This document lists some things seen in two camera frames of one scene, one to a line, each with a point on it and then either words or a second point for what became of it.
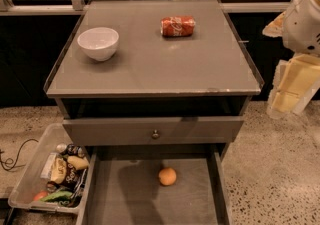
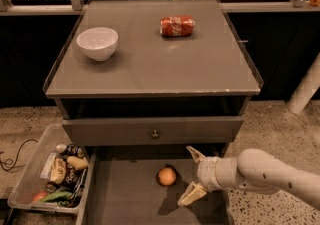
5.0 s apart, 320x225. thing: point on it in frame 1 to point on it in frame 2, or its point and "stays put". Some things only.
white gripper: [302, 28] to [207, 173]
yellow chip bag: [78, 162] stays put
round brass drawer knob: [155, 135] stays put
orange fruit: [167, 176] stays put
